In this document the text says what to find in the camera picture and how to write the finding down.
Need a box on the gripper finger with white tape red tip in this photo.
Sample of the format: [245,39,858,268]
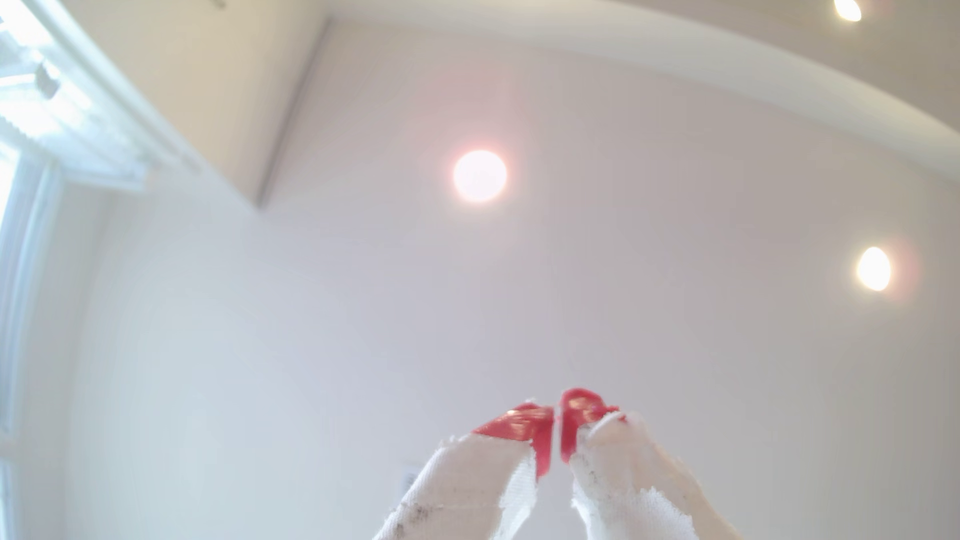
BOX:
[372,402,555,540]
[560,387,744,540]

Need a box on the white window frame with blinds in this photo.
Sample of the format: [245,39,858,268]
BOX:
[0,0,204,540]

